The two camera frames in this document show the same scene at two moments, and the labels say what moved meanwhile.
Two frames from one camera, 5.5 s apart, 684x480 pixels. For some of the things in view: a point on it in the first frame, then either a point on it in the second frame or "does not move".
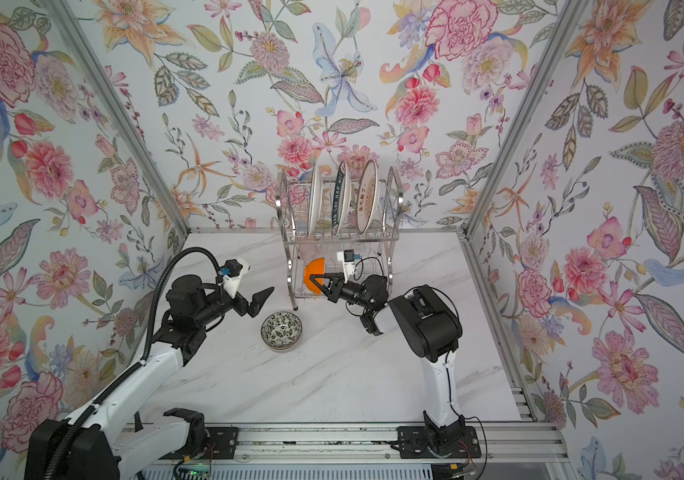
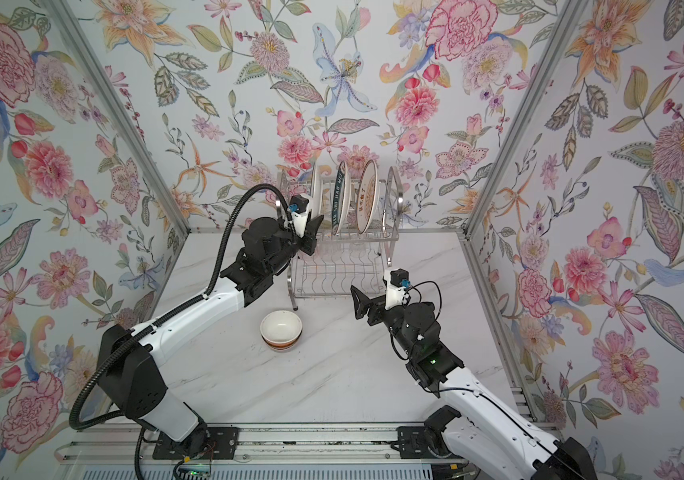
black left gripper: x=252 y=309 to x=309 y=240
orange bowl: x=314 y=267 to x=281 y=328
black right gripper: x=338 y=281 to x=367 y=304
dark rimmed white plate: x=342 y=199 does not move
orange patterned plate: x=367 y=197 does not move
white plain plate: x=316 y=201 does not move
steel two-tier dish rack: x=338 y=230 does not move
